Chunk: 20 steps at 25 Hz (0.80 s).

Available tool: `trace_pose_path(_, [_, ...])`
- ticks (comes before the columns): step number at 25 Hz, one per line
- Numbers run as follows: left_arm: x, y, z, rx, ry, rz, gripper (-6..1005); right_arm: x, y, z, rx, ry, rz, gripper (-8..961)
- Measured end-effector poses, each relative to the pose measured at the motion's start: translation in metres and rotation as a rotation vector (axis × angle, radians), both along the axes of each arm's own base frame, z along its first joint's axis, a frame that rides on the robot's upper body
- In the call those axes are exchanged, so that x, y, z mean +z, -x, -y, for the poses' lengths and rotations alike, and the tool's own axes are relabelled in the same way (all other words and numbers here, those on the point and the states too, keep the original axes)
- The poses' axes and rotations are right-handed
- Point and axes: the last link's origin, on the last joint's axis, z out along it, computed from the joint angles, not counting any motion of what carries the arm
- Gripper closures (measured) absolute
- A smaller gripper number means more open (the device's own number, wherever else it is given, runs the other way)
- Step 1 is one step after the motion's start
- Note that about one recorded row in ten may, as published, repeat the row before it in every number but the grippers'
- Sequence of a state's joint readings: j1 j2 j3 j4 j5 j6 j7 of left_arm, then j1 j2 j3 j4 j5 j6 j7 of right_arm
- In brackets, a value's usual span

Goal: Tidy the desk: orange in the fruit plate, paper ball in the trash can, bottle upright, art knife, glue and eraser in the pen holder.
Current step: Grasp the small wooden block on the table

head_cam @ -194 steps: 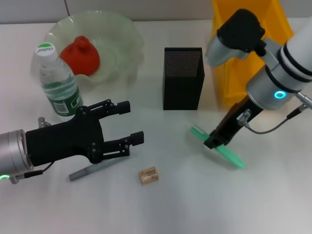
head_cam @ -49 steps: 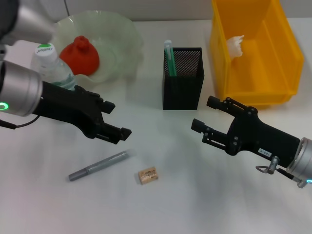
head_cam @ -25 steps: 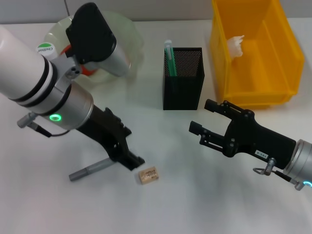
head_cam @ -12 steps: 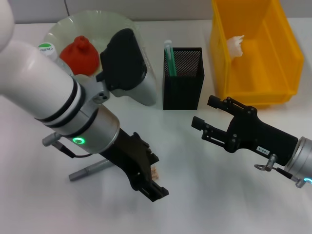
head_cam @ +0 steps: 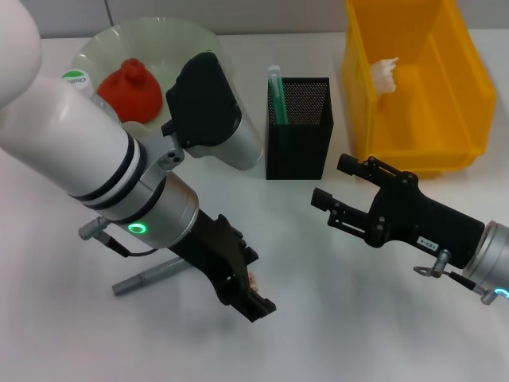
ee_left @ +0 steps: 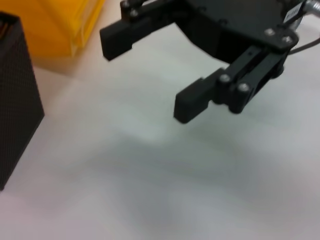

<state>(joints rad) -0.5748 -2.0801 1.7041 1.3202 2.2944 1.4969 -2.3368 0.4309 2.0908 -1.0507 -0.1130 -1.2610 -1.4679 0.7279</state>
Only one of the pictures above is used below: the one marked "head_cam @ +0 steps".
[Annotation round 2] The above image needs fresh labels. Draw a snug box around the pale green glass fruit bowl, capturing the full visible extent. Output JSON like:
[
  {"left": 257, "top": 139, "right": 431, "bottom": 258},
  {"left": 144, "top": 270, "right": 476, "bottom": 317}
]
[{"left": 71, "top": 16, "right": 239, "bottom": 134}]

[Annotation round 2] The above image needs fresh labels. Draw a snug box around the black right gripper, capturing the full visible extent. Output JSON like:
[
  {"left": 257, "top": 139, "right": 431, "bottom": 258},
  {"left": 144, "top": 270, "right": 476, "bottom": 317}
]
[{"left": 309, "top": 154, "right": 487, "bottom": 270}]

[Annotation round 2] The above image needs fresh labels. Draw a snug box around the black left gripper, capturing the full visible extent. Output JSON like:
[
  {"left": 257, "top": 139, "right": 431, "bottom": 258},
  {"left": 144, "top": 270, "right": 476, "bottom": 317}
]
[{"left": 169, "top": 209, "right": 278, "bottom": 323}]

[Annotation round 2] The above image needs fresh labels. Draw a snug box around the right gripper cable with plug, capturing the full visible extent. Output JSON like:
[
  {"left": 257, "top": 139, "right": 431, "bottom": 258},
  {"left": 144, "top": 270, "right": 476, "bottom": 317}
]
[{"left": 413, "top": 249, "right": 509, "bottom": 306}]

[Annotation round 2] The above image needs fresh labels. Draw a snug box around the left gripper cable with plug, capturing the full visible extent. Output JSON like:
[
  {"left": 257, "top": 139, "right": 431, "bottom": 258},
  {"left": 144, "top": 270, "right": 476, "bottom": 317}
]
[{"left": 78, "top": 216, "right": 160, "bottom": 258}]

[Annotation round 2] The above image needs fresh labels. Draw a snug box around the grey marker pen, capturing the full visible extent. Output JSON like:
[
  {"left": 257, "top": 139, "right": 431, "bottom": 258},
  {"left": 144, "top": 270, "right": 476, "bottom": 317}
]
[{"left": 111, "top": 256, "right": 188, "bottom": 296}]

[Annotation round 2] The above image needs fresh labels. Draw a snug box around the yellow plastic storage bin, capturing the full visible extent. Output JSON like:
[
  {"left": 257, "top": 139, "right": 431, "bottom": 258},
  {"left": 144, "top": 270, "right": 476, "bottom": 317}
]
[{"left": 342, "top": 0, "right": 498, "bottom": 178}]

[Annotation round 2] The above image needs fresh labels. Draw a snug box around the gripper cable with plug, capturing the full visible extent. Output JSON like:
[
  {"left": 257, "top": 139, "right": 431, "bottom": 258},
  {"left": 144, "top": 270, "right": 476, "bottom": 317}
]
[
  {"left": 78, "top": 216, "right": 160, "bottom": 258},
  {"left": 413, "top": 249, "right": 509, "bottom": 306}
]

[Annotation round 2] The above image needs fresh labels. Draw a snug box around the clear water bottle green label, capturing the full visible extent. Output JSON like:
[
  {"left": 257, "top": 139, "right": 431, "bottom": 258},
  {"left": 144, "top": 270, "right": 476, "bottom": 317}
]
[{"left": 60, "top": 69, "right": 122, "bottom": 123}]

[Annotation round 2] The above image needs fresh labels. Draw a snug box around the white paper ball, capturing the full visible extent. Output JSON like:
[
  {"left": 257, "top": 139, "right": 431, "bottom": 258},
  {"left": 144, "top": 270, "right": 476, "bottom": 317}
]
[{"left": 368, "top": 57, "right": 400, "bottom": 96}]

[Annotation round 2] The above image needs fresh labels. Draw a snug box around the black mesh pen holder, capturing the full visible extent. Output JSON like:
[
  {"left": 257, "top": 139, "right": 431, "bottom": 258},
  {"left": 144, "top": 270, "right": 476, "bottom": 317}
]
[{"left": 265, "top": 76, "right": 336, "bottom": 181}]

